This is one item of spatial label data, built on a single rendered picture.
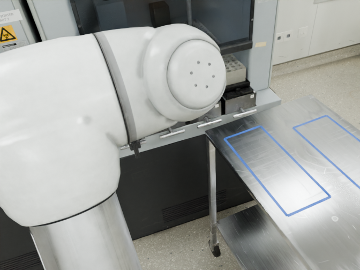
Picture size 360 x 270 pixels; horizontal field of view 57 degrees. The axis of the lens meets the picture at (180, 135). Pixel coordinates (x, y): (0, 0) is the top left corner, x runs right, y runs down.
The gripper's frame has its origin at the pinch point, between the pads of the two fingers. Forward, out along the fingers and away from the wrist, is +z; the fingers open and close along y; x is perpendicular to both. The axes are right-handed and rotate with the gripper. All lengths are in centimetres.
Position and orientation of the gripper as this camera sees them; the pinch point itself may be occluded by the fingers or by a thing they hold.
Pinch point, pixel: (135, 148)
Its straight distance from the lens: 114.3
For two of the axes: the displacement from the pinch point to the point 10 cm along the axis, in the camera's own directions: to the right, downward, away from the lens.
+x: 3.2, 6.0, -7.3
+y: -9.4, 2.7, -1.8
